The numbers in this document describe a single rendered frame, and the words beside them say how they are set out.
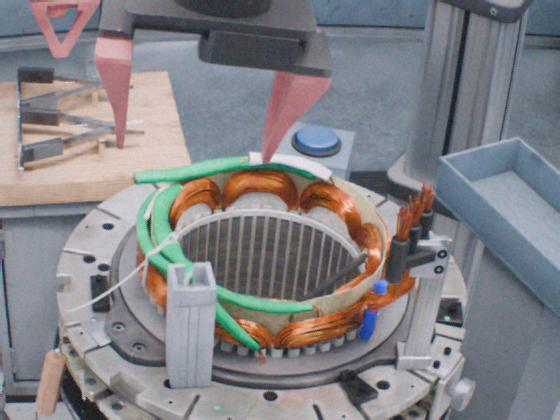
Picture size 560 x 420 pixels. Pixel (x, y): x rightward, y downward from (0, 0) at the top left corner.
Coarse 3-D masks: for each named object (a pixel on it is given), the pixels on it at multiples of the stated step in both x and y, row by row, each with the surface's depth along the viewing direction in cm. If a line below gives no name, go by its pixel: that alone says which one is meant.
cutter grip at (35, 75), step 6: (24, 66) 117; (18, 72) 116; (24, 72) 116; (30, 72) 116; (36, 72) 116; (42, 72) 116; (48, 72) 116; (54, 72) 117; (18, 78) 117; (24, 78) 117; (30, 78) 117; (36, 78) 117; (42, 78) 117; (48, 78) 117
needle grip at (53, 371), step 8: (48, 352) 89; (48, 360) 88; (56, 360) 88; (64, 360) 88; (48, 368) 88; (56, 368) 88; (64, 368) 89; (48, 376) 89; (56, 376) 89; (40, 384) 90; (48, 384) 89; (56, 384) 89; (40, 392) 90; (48, 392) 89; (56, 392) 90; (40, 400) 90; (48, 400) 90; (56, 400) 90; (40, 408) 90; (48, 408) 90; (56, 408) 91; (48, 416) 91
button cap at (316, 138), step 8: (304, 128) 121; (312, 128) 121; (320, 128) 121; (328, 128) 121; (304, 136) 120; (312, 136) 120; (320, 136) 120; (328, 136) 120; (336, 136) 120; (304, 144) 119; (312, 144) 119; (320, 144) 119; (328, 144) 119; (336, 144) 120
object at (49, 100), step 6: (36, 96) 112; (42, 96) 112; (48, 96) 112; (54, 96) 113; (24, 102) 111; (30, 102) 111; (36, 102) 112; (42, 102) 112; (48, 102) 113; (54, 102) 113; (18, 108) 112; (48, 108) 113; (54, 108) 113
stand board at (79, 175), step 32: (0, 96) 118; (160, 96) 119; (0, 128) 113; (32, 128) 113; (64, 128) 113; (128, 128) 114; (160, 128) 115; (0, 160) 108; (64, 160) 109; (96, 160) 110; (128, 160) 110; (160, 160) 110; (0, 192) 105; (32, 192) 106; (64, 192) 107; (96, 192) 108
